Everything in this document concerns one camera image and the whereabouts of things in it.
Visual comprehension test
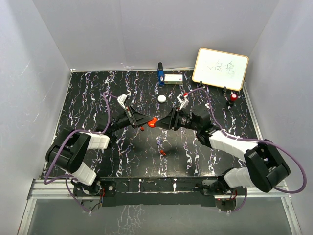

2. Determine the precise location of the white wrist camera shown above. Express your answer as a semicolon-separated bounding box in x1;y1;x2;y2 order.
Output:
117;94;128;110
177;93;189;110

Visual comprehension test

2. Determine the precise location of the red earbud charging case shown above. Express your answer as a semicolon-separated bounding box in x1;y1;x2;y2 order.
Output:
147;117;158;128

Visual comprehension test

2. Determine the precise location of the purple cable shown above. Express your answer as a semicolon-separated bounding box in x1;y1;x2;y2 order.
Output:
184;87;308;194
43;92;119;213

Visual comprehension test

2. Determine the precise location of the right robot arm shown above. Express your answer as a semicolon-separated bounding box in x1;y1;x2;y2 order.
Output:
154;108;291;194

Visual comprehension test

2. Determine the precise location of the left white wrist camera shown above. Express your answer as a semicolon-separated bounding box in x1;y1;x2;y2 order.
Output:
117;94;128;110

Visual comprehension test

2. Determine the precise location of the white green carton box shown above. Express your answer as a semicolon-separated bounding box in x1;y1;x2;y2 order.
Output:
164;74;183;85

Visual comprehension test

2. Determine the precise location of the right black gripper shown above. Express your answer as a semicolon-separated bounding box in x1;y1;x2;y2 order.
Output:
155;107;201;131

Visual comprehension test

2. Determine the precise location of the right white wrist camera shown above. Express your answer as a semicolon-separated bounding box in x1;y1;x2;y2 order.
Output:
177;93;189;110

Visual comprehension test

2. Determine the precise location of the blue black marker device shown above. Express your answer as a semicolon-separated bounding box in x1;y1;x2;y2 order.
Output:
157;62;165;86

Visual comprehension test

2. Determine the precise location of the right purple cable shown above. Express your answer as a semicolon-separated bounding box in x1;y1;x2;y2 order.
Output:
184;87;308;194

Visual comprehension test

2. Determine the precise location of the red emergency stop button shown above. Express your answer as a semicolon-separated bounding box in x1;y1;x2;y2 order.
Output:
227;94;238;107

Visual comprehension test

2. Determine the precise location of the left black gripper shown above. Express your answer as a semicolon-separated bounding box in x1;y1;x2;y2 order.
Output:
110;105;154;133

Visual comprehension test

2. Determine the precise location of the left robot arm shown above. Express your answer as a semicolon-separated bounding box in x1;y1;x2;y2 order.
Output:
45;106;153;195

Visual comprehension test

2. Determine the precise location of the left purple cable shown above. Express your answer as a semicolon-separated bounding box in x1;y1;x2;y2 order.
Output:
43;92;119;213

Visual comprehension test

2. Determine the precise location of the white earbud charging case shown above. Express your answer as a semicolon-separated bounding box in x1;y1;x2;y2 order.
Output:
157;95;167;103

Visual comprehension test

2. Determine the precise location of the yellow framed whiteboard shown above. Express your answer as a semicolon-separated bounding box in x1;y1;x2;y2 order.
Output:
192;48;249;91

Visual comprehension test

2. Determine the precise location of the black front base frame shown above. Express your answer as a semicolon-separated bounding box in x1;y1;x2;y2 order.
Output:
97;175;235;208

